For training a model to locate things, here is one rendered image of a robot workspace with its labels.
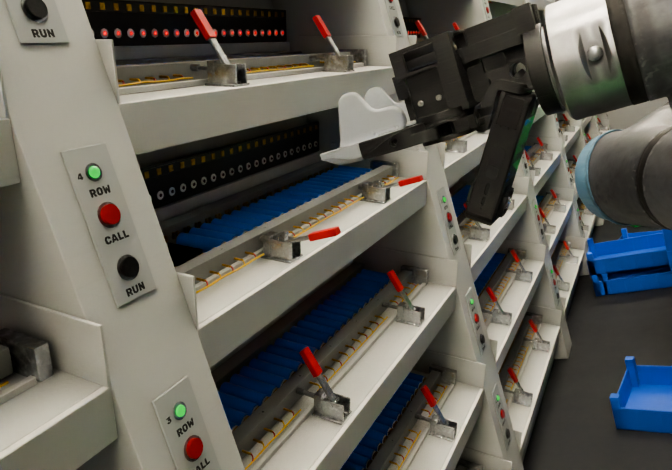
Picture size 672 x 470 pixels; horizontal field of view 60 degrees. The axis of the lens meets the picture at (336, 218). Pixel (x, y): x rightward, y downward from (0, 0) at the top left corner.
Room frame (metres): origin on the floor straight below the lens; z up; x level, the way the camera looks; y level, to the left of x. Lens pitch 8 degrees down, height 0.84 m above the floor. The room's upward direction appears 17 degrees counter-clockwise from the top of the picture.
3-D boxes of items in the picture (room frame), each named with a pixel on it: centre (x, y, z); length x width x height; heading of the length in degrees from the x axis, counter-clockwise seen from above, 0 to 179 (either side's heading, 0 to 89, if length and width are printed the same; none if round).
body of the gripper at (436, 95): (0.49, -0.14, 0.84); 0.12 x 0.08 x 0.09; 59
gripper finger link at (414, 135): (0.50, -0.08, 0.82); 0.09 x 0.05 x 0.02; 67
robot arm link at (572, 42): (0.44, -0.21, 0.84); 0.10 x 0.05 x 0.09; 149
